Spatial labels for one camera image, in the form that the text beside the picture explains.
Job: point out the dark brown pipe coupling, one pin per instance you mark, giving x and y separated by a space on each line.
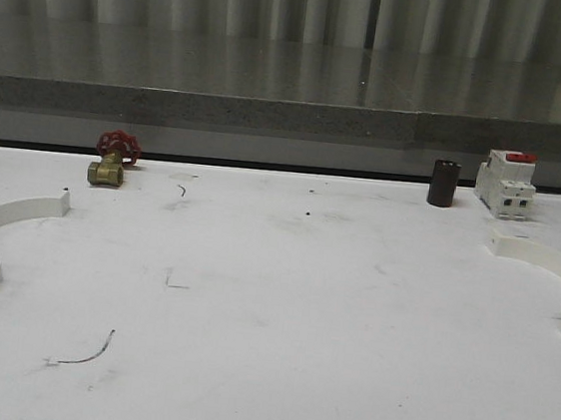
443 183

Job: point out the brass valve red handwheel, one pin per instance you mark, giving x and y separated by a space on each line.
118 150

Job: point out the grey stone counter slab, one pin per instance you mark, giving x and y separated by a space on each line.
168 78

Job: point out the white circuit breaker red switch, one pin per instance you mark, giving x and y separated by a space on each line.
503 184

